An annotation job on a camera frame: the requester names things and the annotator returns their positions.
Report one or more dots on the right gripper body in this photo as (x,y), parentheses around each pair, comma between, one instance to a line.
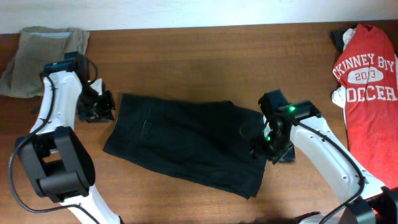
(277,149)

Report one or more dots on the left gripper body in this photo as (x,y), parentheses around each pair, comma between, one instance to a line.
(92,106)

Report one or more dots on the black shorts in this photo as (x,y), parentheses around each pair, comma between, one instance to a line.
(205,143)

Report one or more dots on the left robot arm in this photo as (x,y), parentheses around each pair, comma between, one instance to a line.
(56,162)

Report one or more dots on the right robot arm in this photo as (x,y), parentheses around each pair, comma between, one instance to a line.
(363,198)

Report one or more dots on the folded khaki shorts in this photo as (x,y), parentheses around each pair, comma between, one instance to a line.
(39,46)

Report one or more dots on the red soccer t-shirt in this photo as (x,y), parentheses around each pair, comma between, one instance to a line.
(367,73)

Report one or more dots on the dark garment at table corner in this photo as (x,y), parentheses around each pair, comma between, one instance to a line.
(337,39)

